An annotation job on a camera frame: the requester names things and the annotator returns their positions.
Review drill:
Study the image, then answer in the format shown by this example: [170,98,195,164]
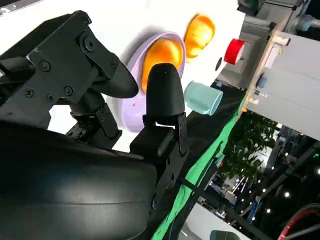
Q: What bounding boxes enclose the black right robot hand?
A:
[0,9,188,240]

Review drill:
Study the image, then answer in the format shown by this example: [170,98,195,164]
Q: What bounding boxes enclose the lilac plate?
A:
[106,31,187,133]

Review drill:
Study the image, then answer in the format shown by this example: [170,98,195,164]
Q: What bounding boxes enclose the green cloth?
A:
[151,99,245,240]

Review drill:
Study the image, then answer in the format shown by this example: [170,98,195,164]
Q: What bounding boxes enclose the black backdrop cloth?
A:
[169,82,248,240]

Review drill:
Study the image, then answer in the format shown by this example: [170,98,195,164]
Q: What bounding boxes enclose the pale green mug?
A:
[184,80,224,116]

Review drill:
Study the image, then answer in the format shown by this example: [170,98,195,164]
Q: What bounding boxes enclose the green leafy plant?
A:
[219,112,278,186]

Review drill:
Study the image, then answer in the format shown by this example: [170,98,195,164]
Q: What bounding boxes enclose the wooden board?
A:
[236,18,298,118]

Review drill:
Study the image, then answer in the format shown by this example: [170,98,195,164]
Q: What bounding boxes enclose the grey machine housing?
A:
[219,14,276,91]

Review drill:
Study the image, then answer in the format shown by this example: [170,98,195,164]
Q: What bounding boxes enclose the grey cabinet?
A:
[247,31,320,141]

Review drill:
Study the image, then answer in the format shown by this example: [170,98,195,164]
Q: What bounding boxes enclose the small white device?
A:
[266,37,292,68]

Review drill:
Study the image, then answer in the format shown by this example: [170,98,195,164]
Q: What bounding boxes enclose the red and black cable hoop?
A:
[282,203,320,240]

